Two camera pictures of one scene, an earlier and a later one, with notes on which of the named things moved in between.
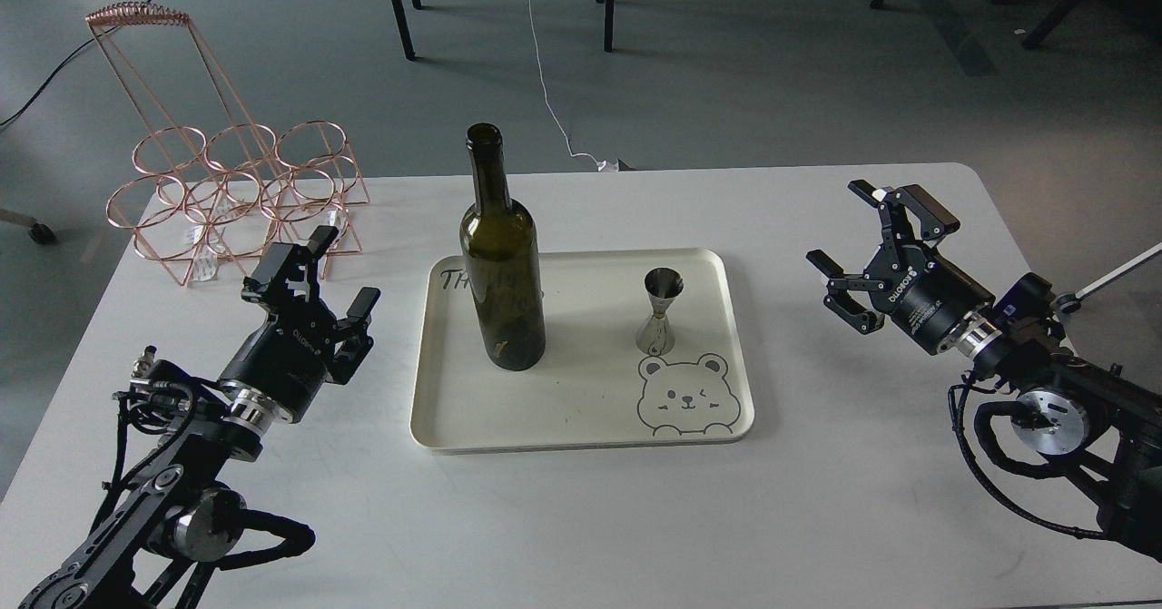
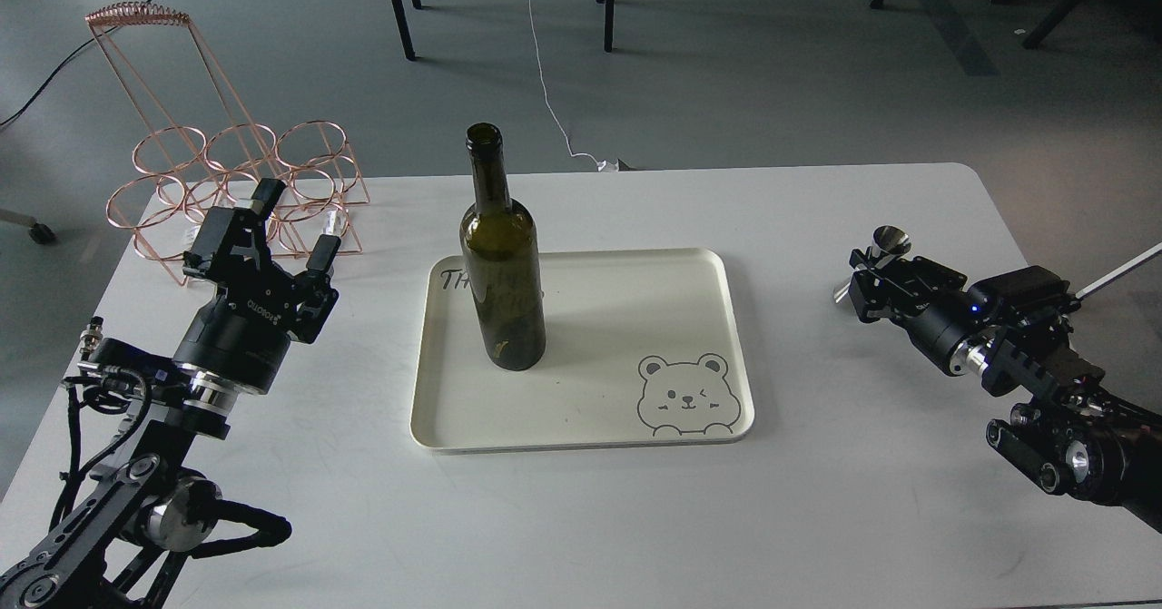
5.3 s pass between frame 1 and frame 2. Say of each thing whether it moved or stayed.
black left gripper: moved
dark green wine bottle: stayed
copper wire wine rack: stayed
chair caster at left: stayed
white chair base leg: stayed
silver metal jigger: moved
